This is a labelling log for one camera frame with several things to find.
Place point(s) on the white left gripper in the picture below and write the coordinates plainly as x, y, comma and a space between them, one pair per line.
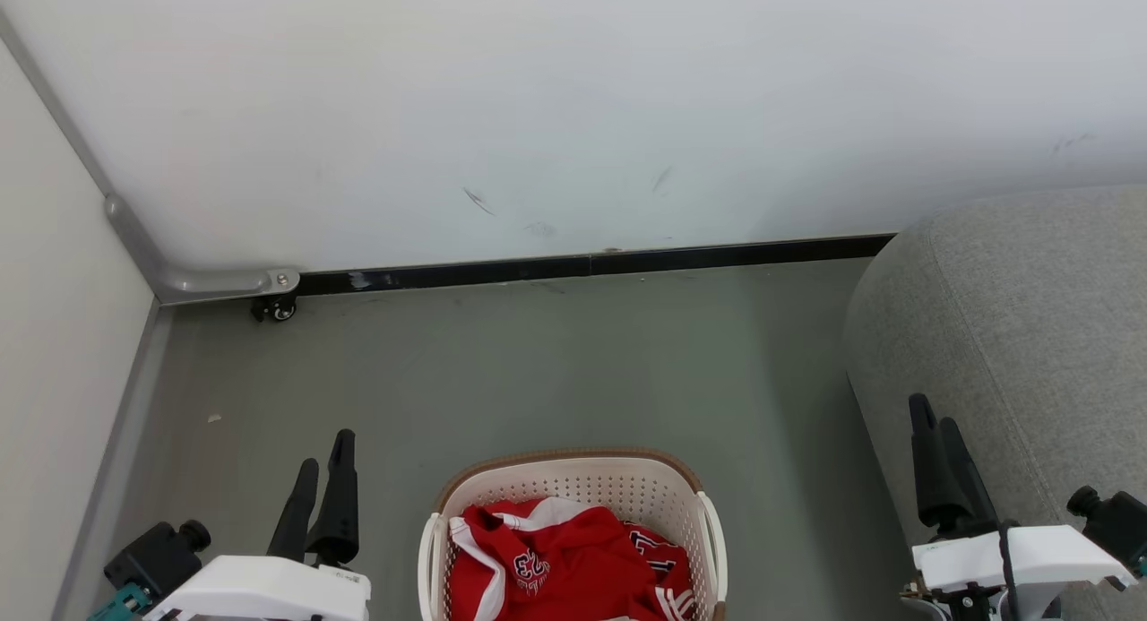
260, 590

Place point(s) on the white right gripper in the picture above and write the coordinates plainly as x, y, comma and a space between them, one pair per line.
1048, 554

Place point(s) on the red white sports garment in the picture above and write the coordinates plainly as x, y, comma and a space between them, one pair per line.
573, 540

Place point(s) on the red basketball jersey number 23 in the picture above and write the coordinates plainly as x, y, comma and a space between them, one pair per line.
670, 574

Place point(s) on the grey fabric sofa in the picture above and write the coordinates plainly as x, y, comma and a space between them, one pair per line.
1030, 334

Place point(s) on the small black caster wheel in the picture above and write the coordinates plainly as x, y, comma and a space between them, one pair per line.
278, 309

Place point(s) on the grey partition base strip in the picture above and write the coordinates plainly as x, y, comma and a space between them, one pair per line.
116, 442

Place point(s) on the cream perforated laundry basket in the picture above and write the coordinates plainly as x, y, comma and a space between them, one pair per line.
573, 478

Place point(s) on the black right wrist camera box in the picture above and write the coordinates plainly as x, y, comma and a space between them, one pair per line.
1116, 522

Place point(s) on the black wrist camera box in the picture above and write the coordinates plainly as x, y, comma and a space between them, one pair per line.
1116, 522
152, 558

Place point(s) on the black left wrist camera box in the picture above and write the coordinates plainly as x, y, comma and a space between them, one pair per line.
152, 558

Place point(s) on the grey metal frame rail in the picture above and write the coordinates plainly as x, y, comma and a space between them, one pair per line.
215, 282

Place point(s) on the black wall baseboard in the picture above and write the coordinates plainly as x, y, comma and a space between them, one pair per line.
627, 263

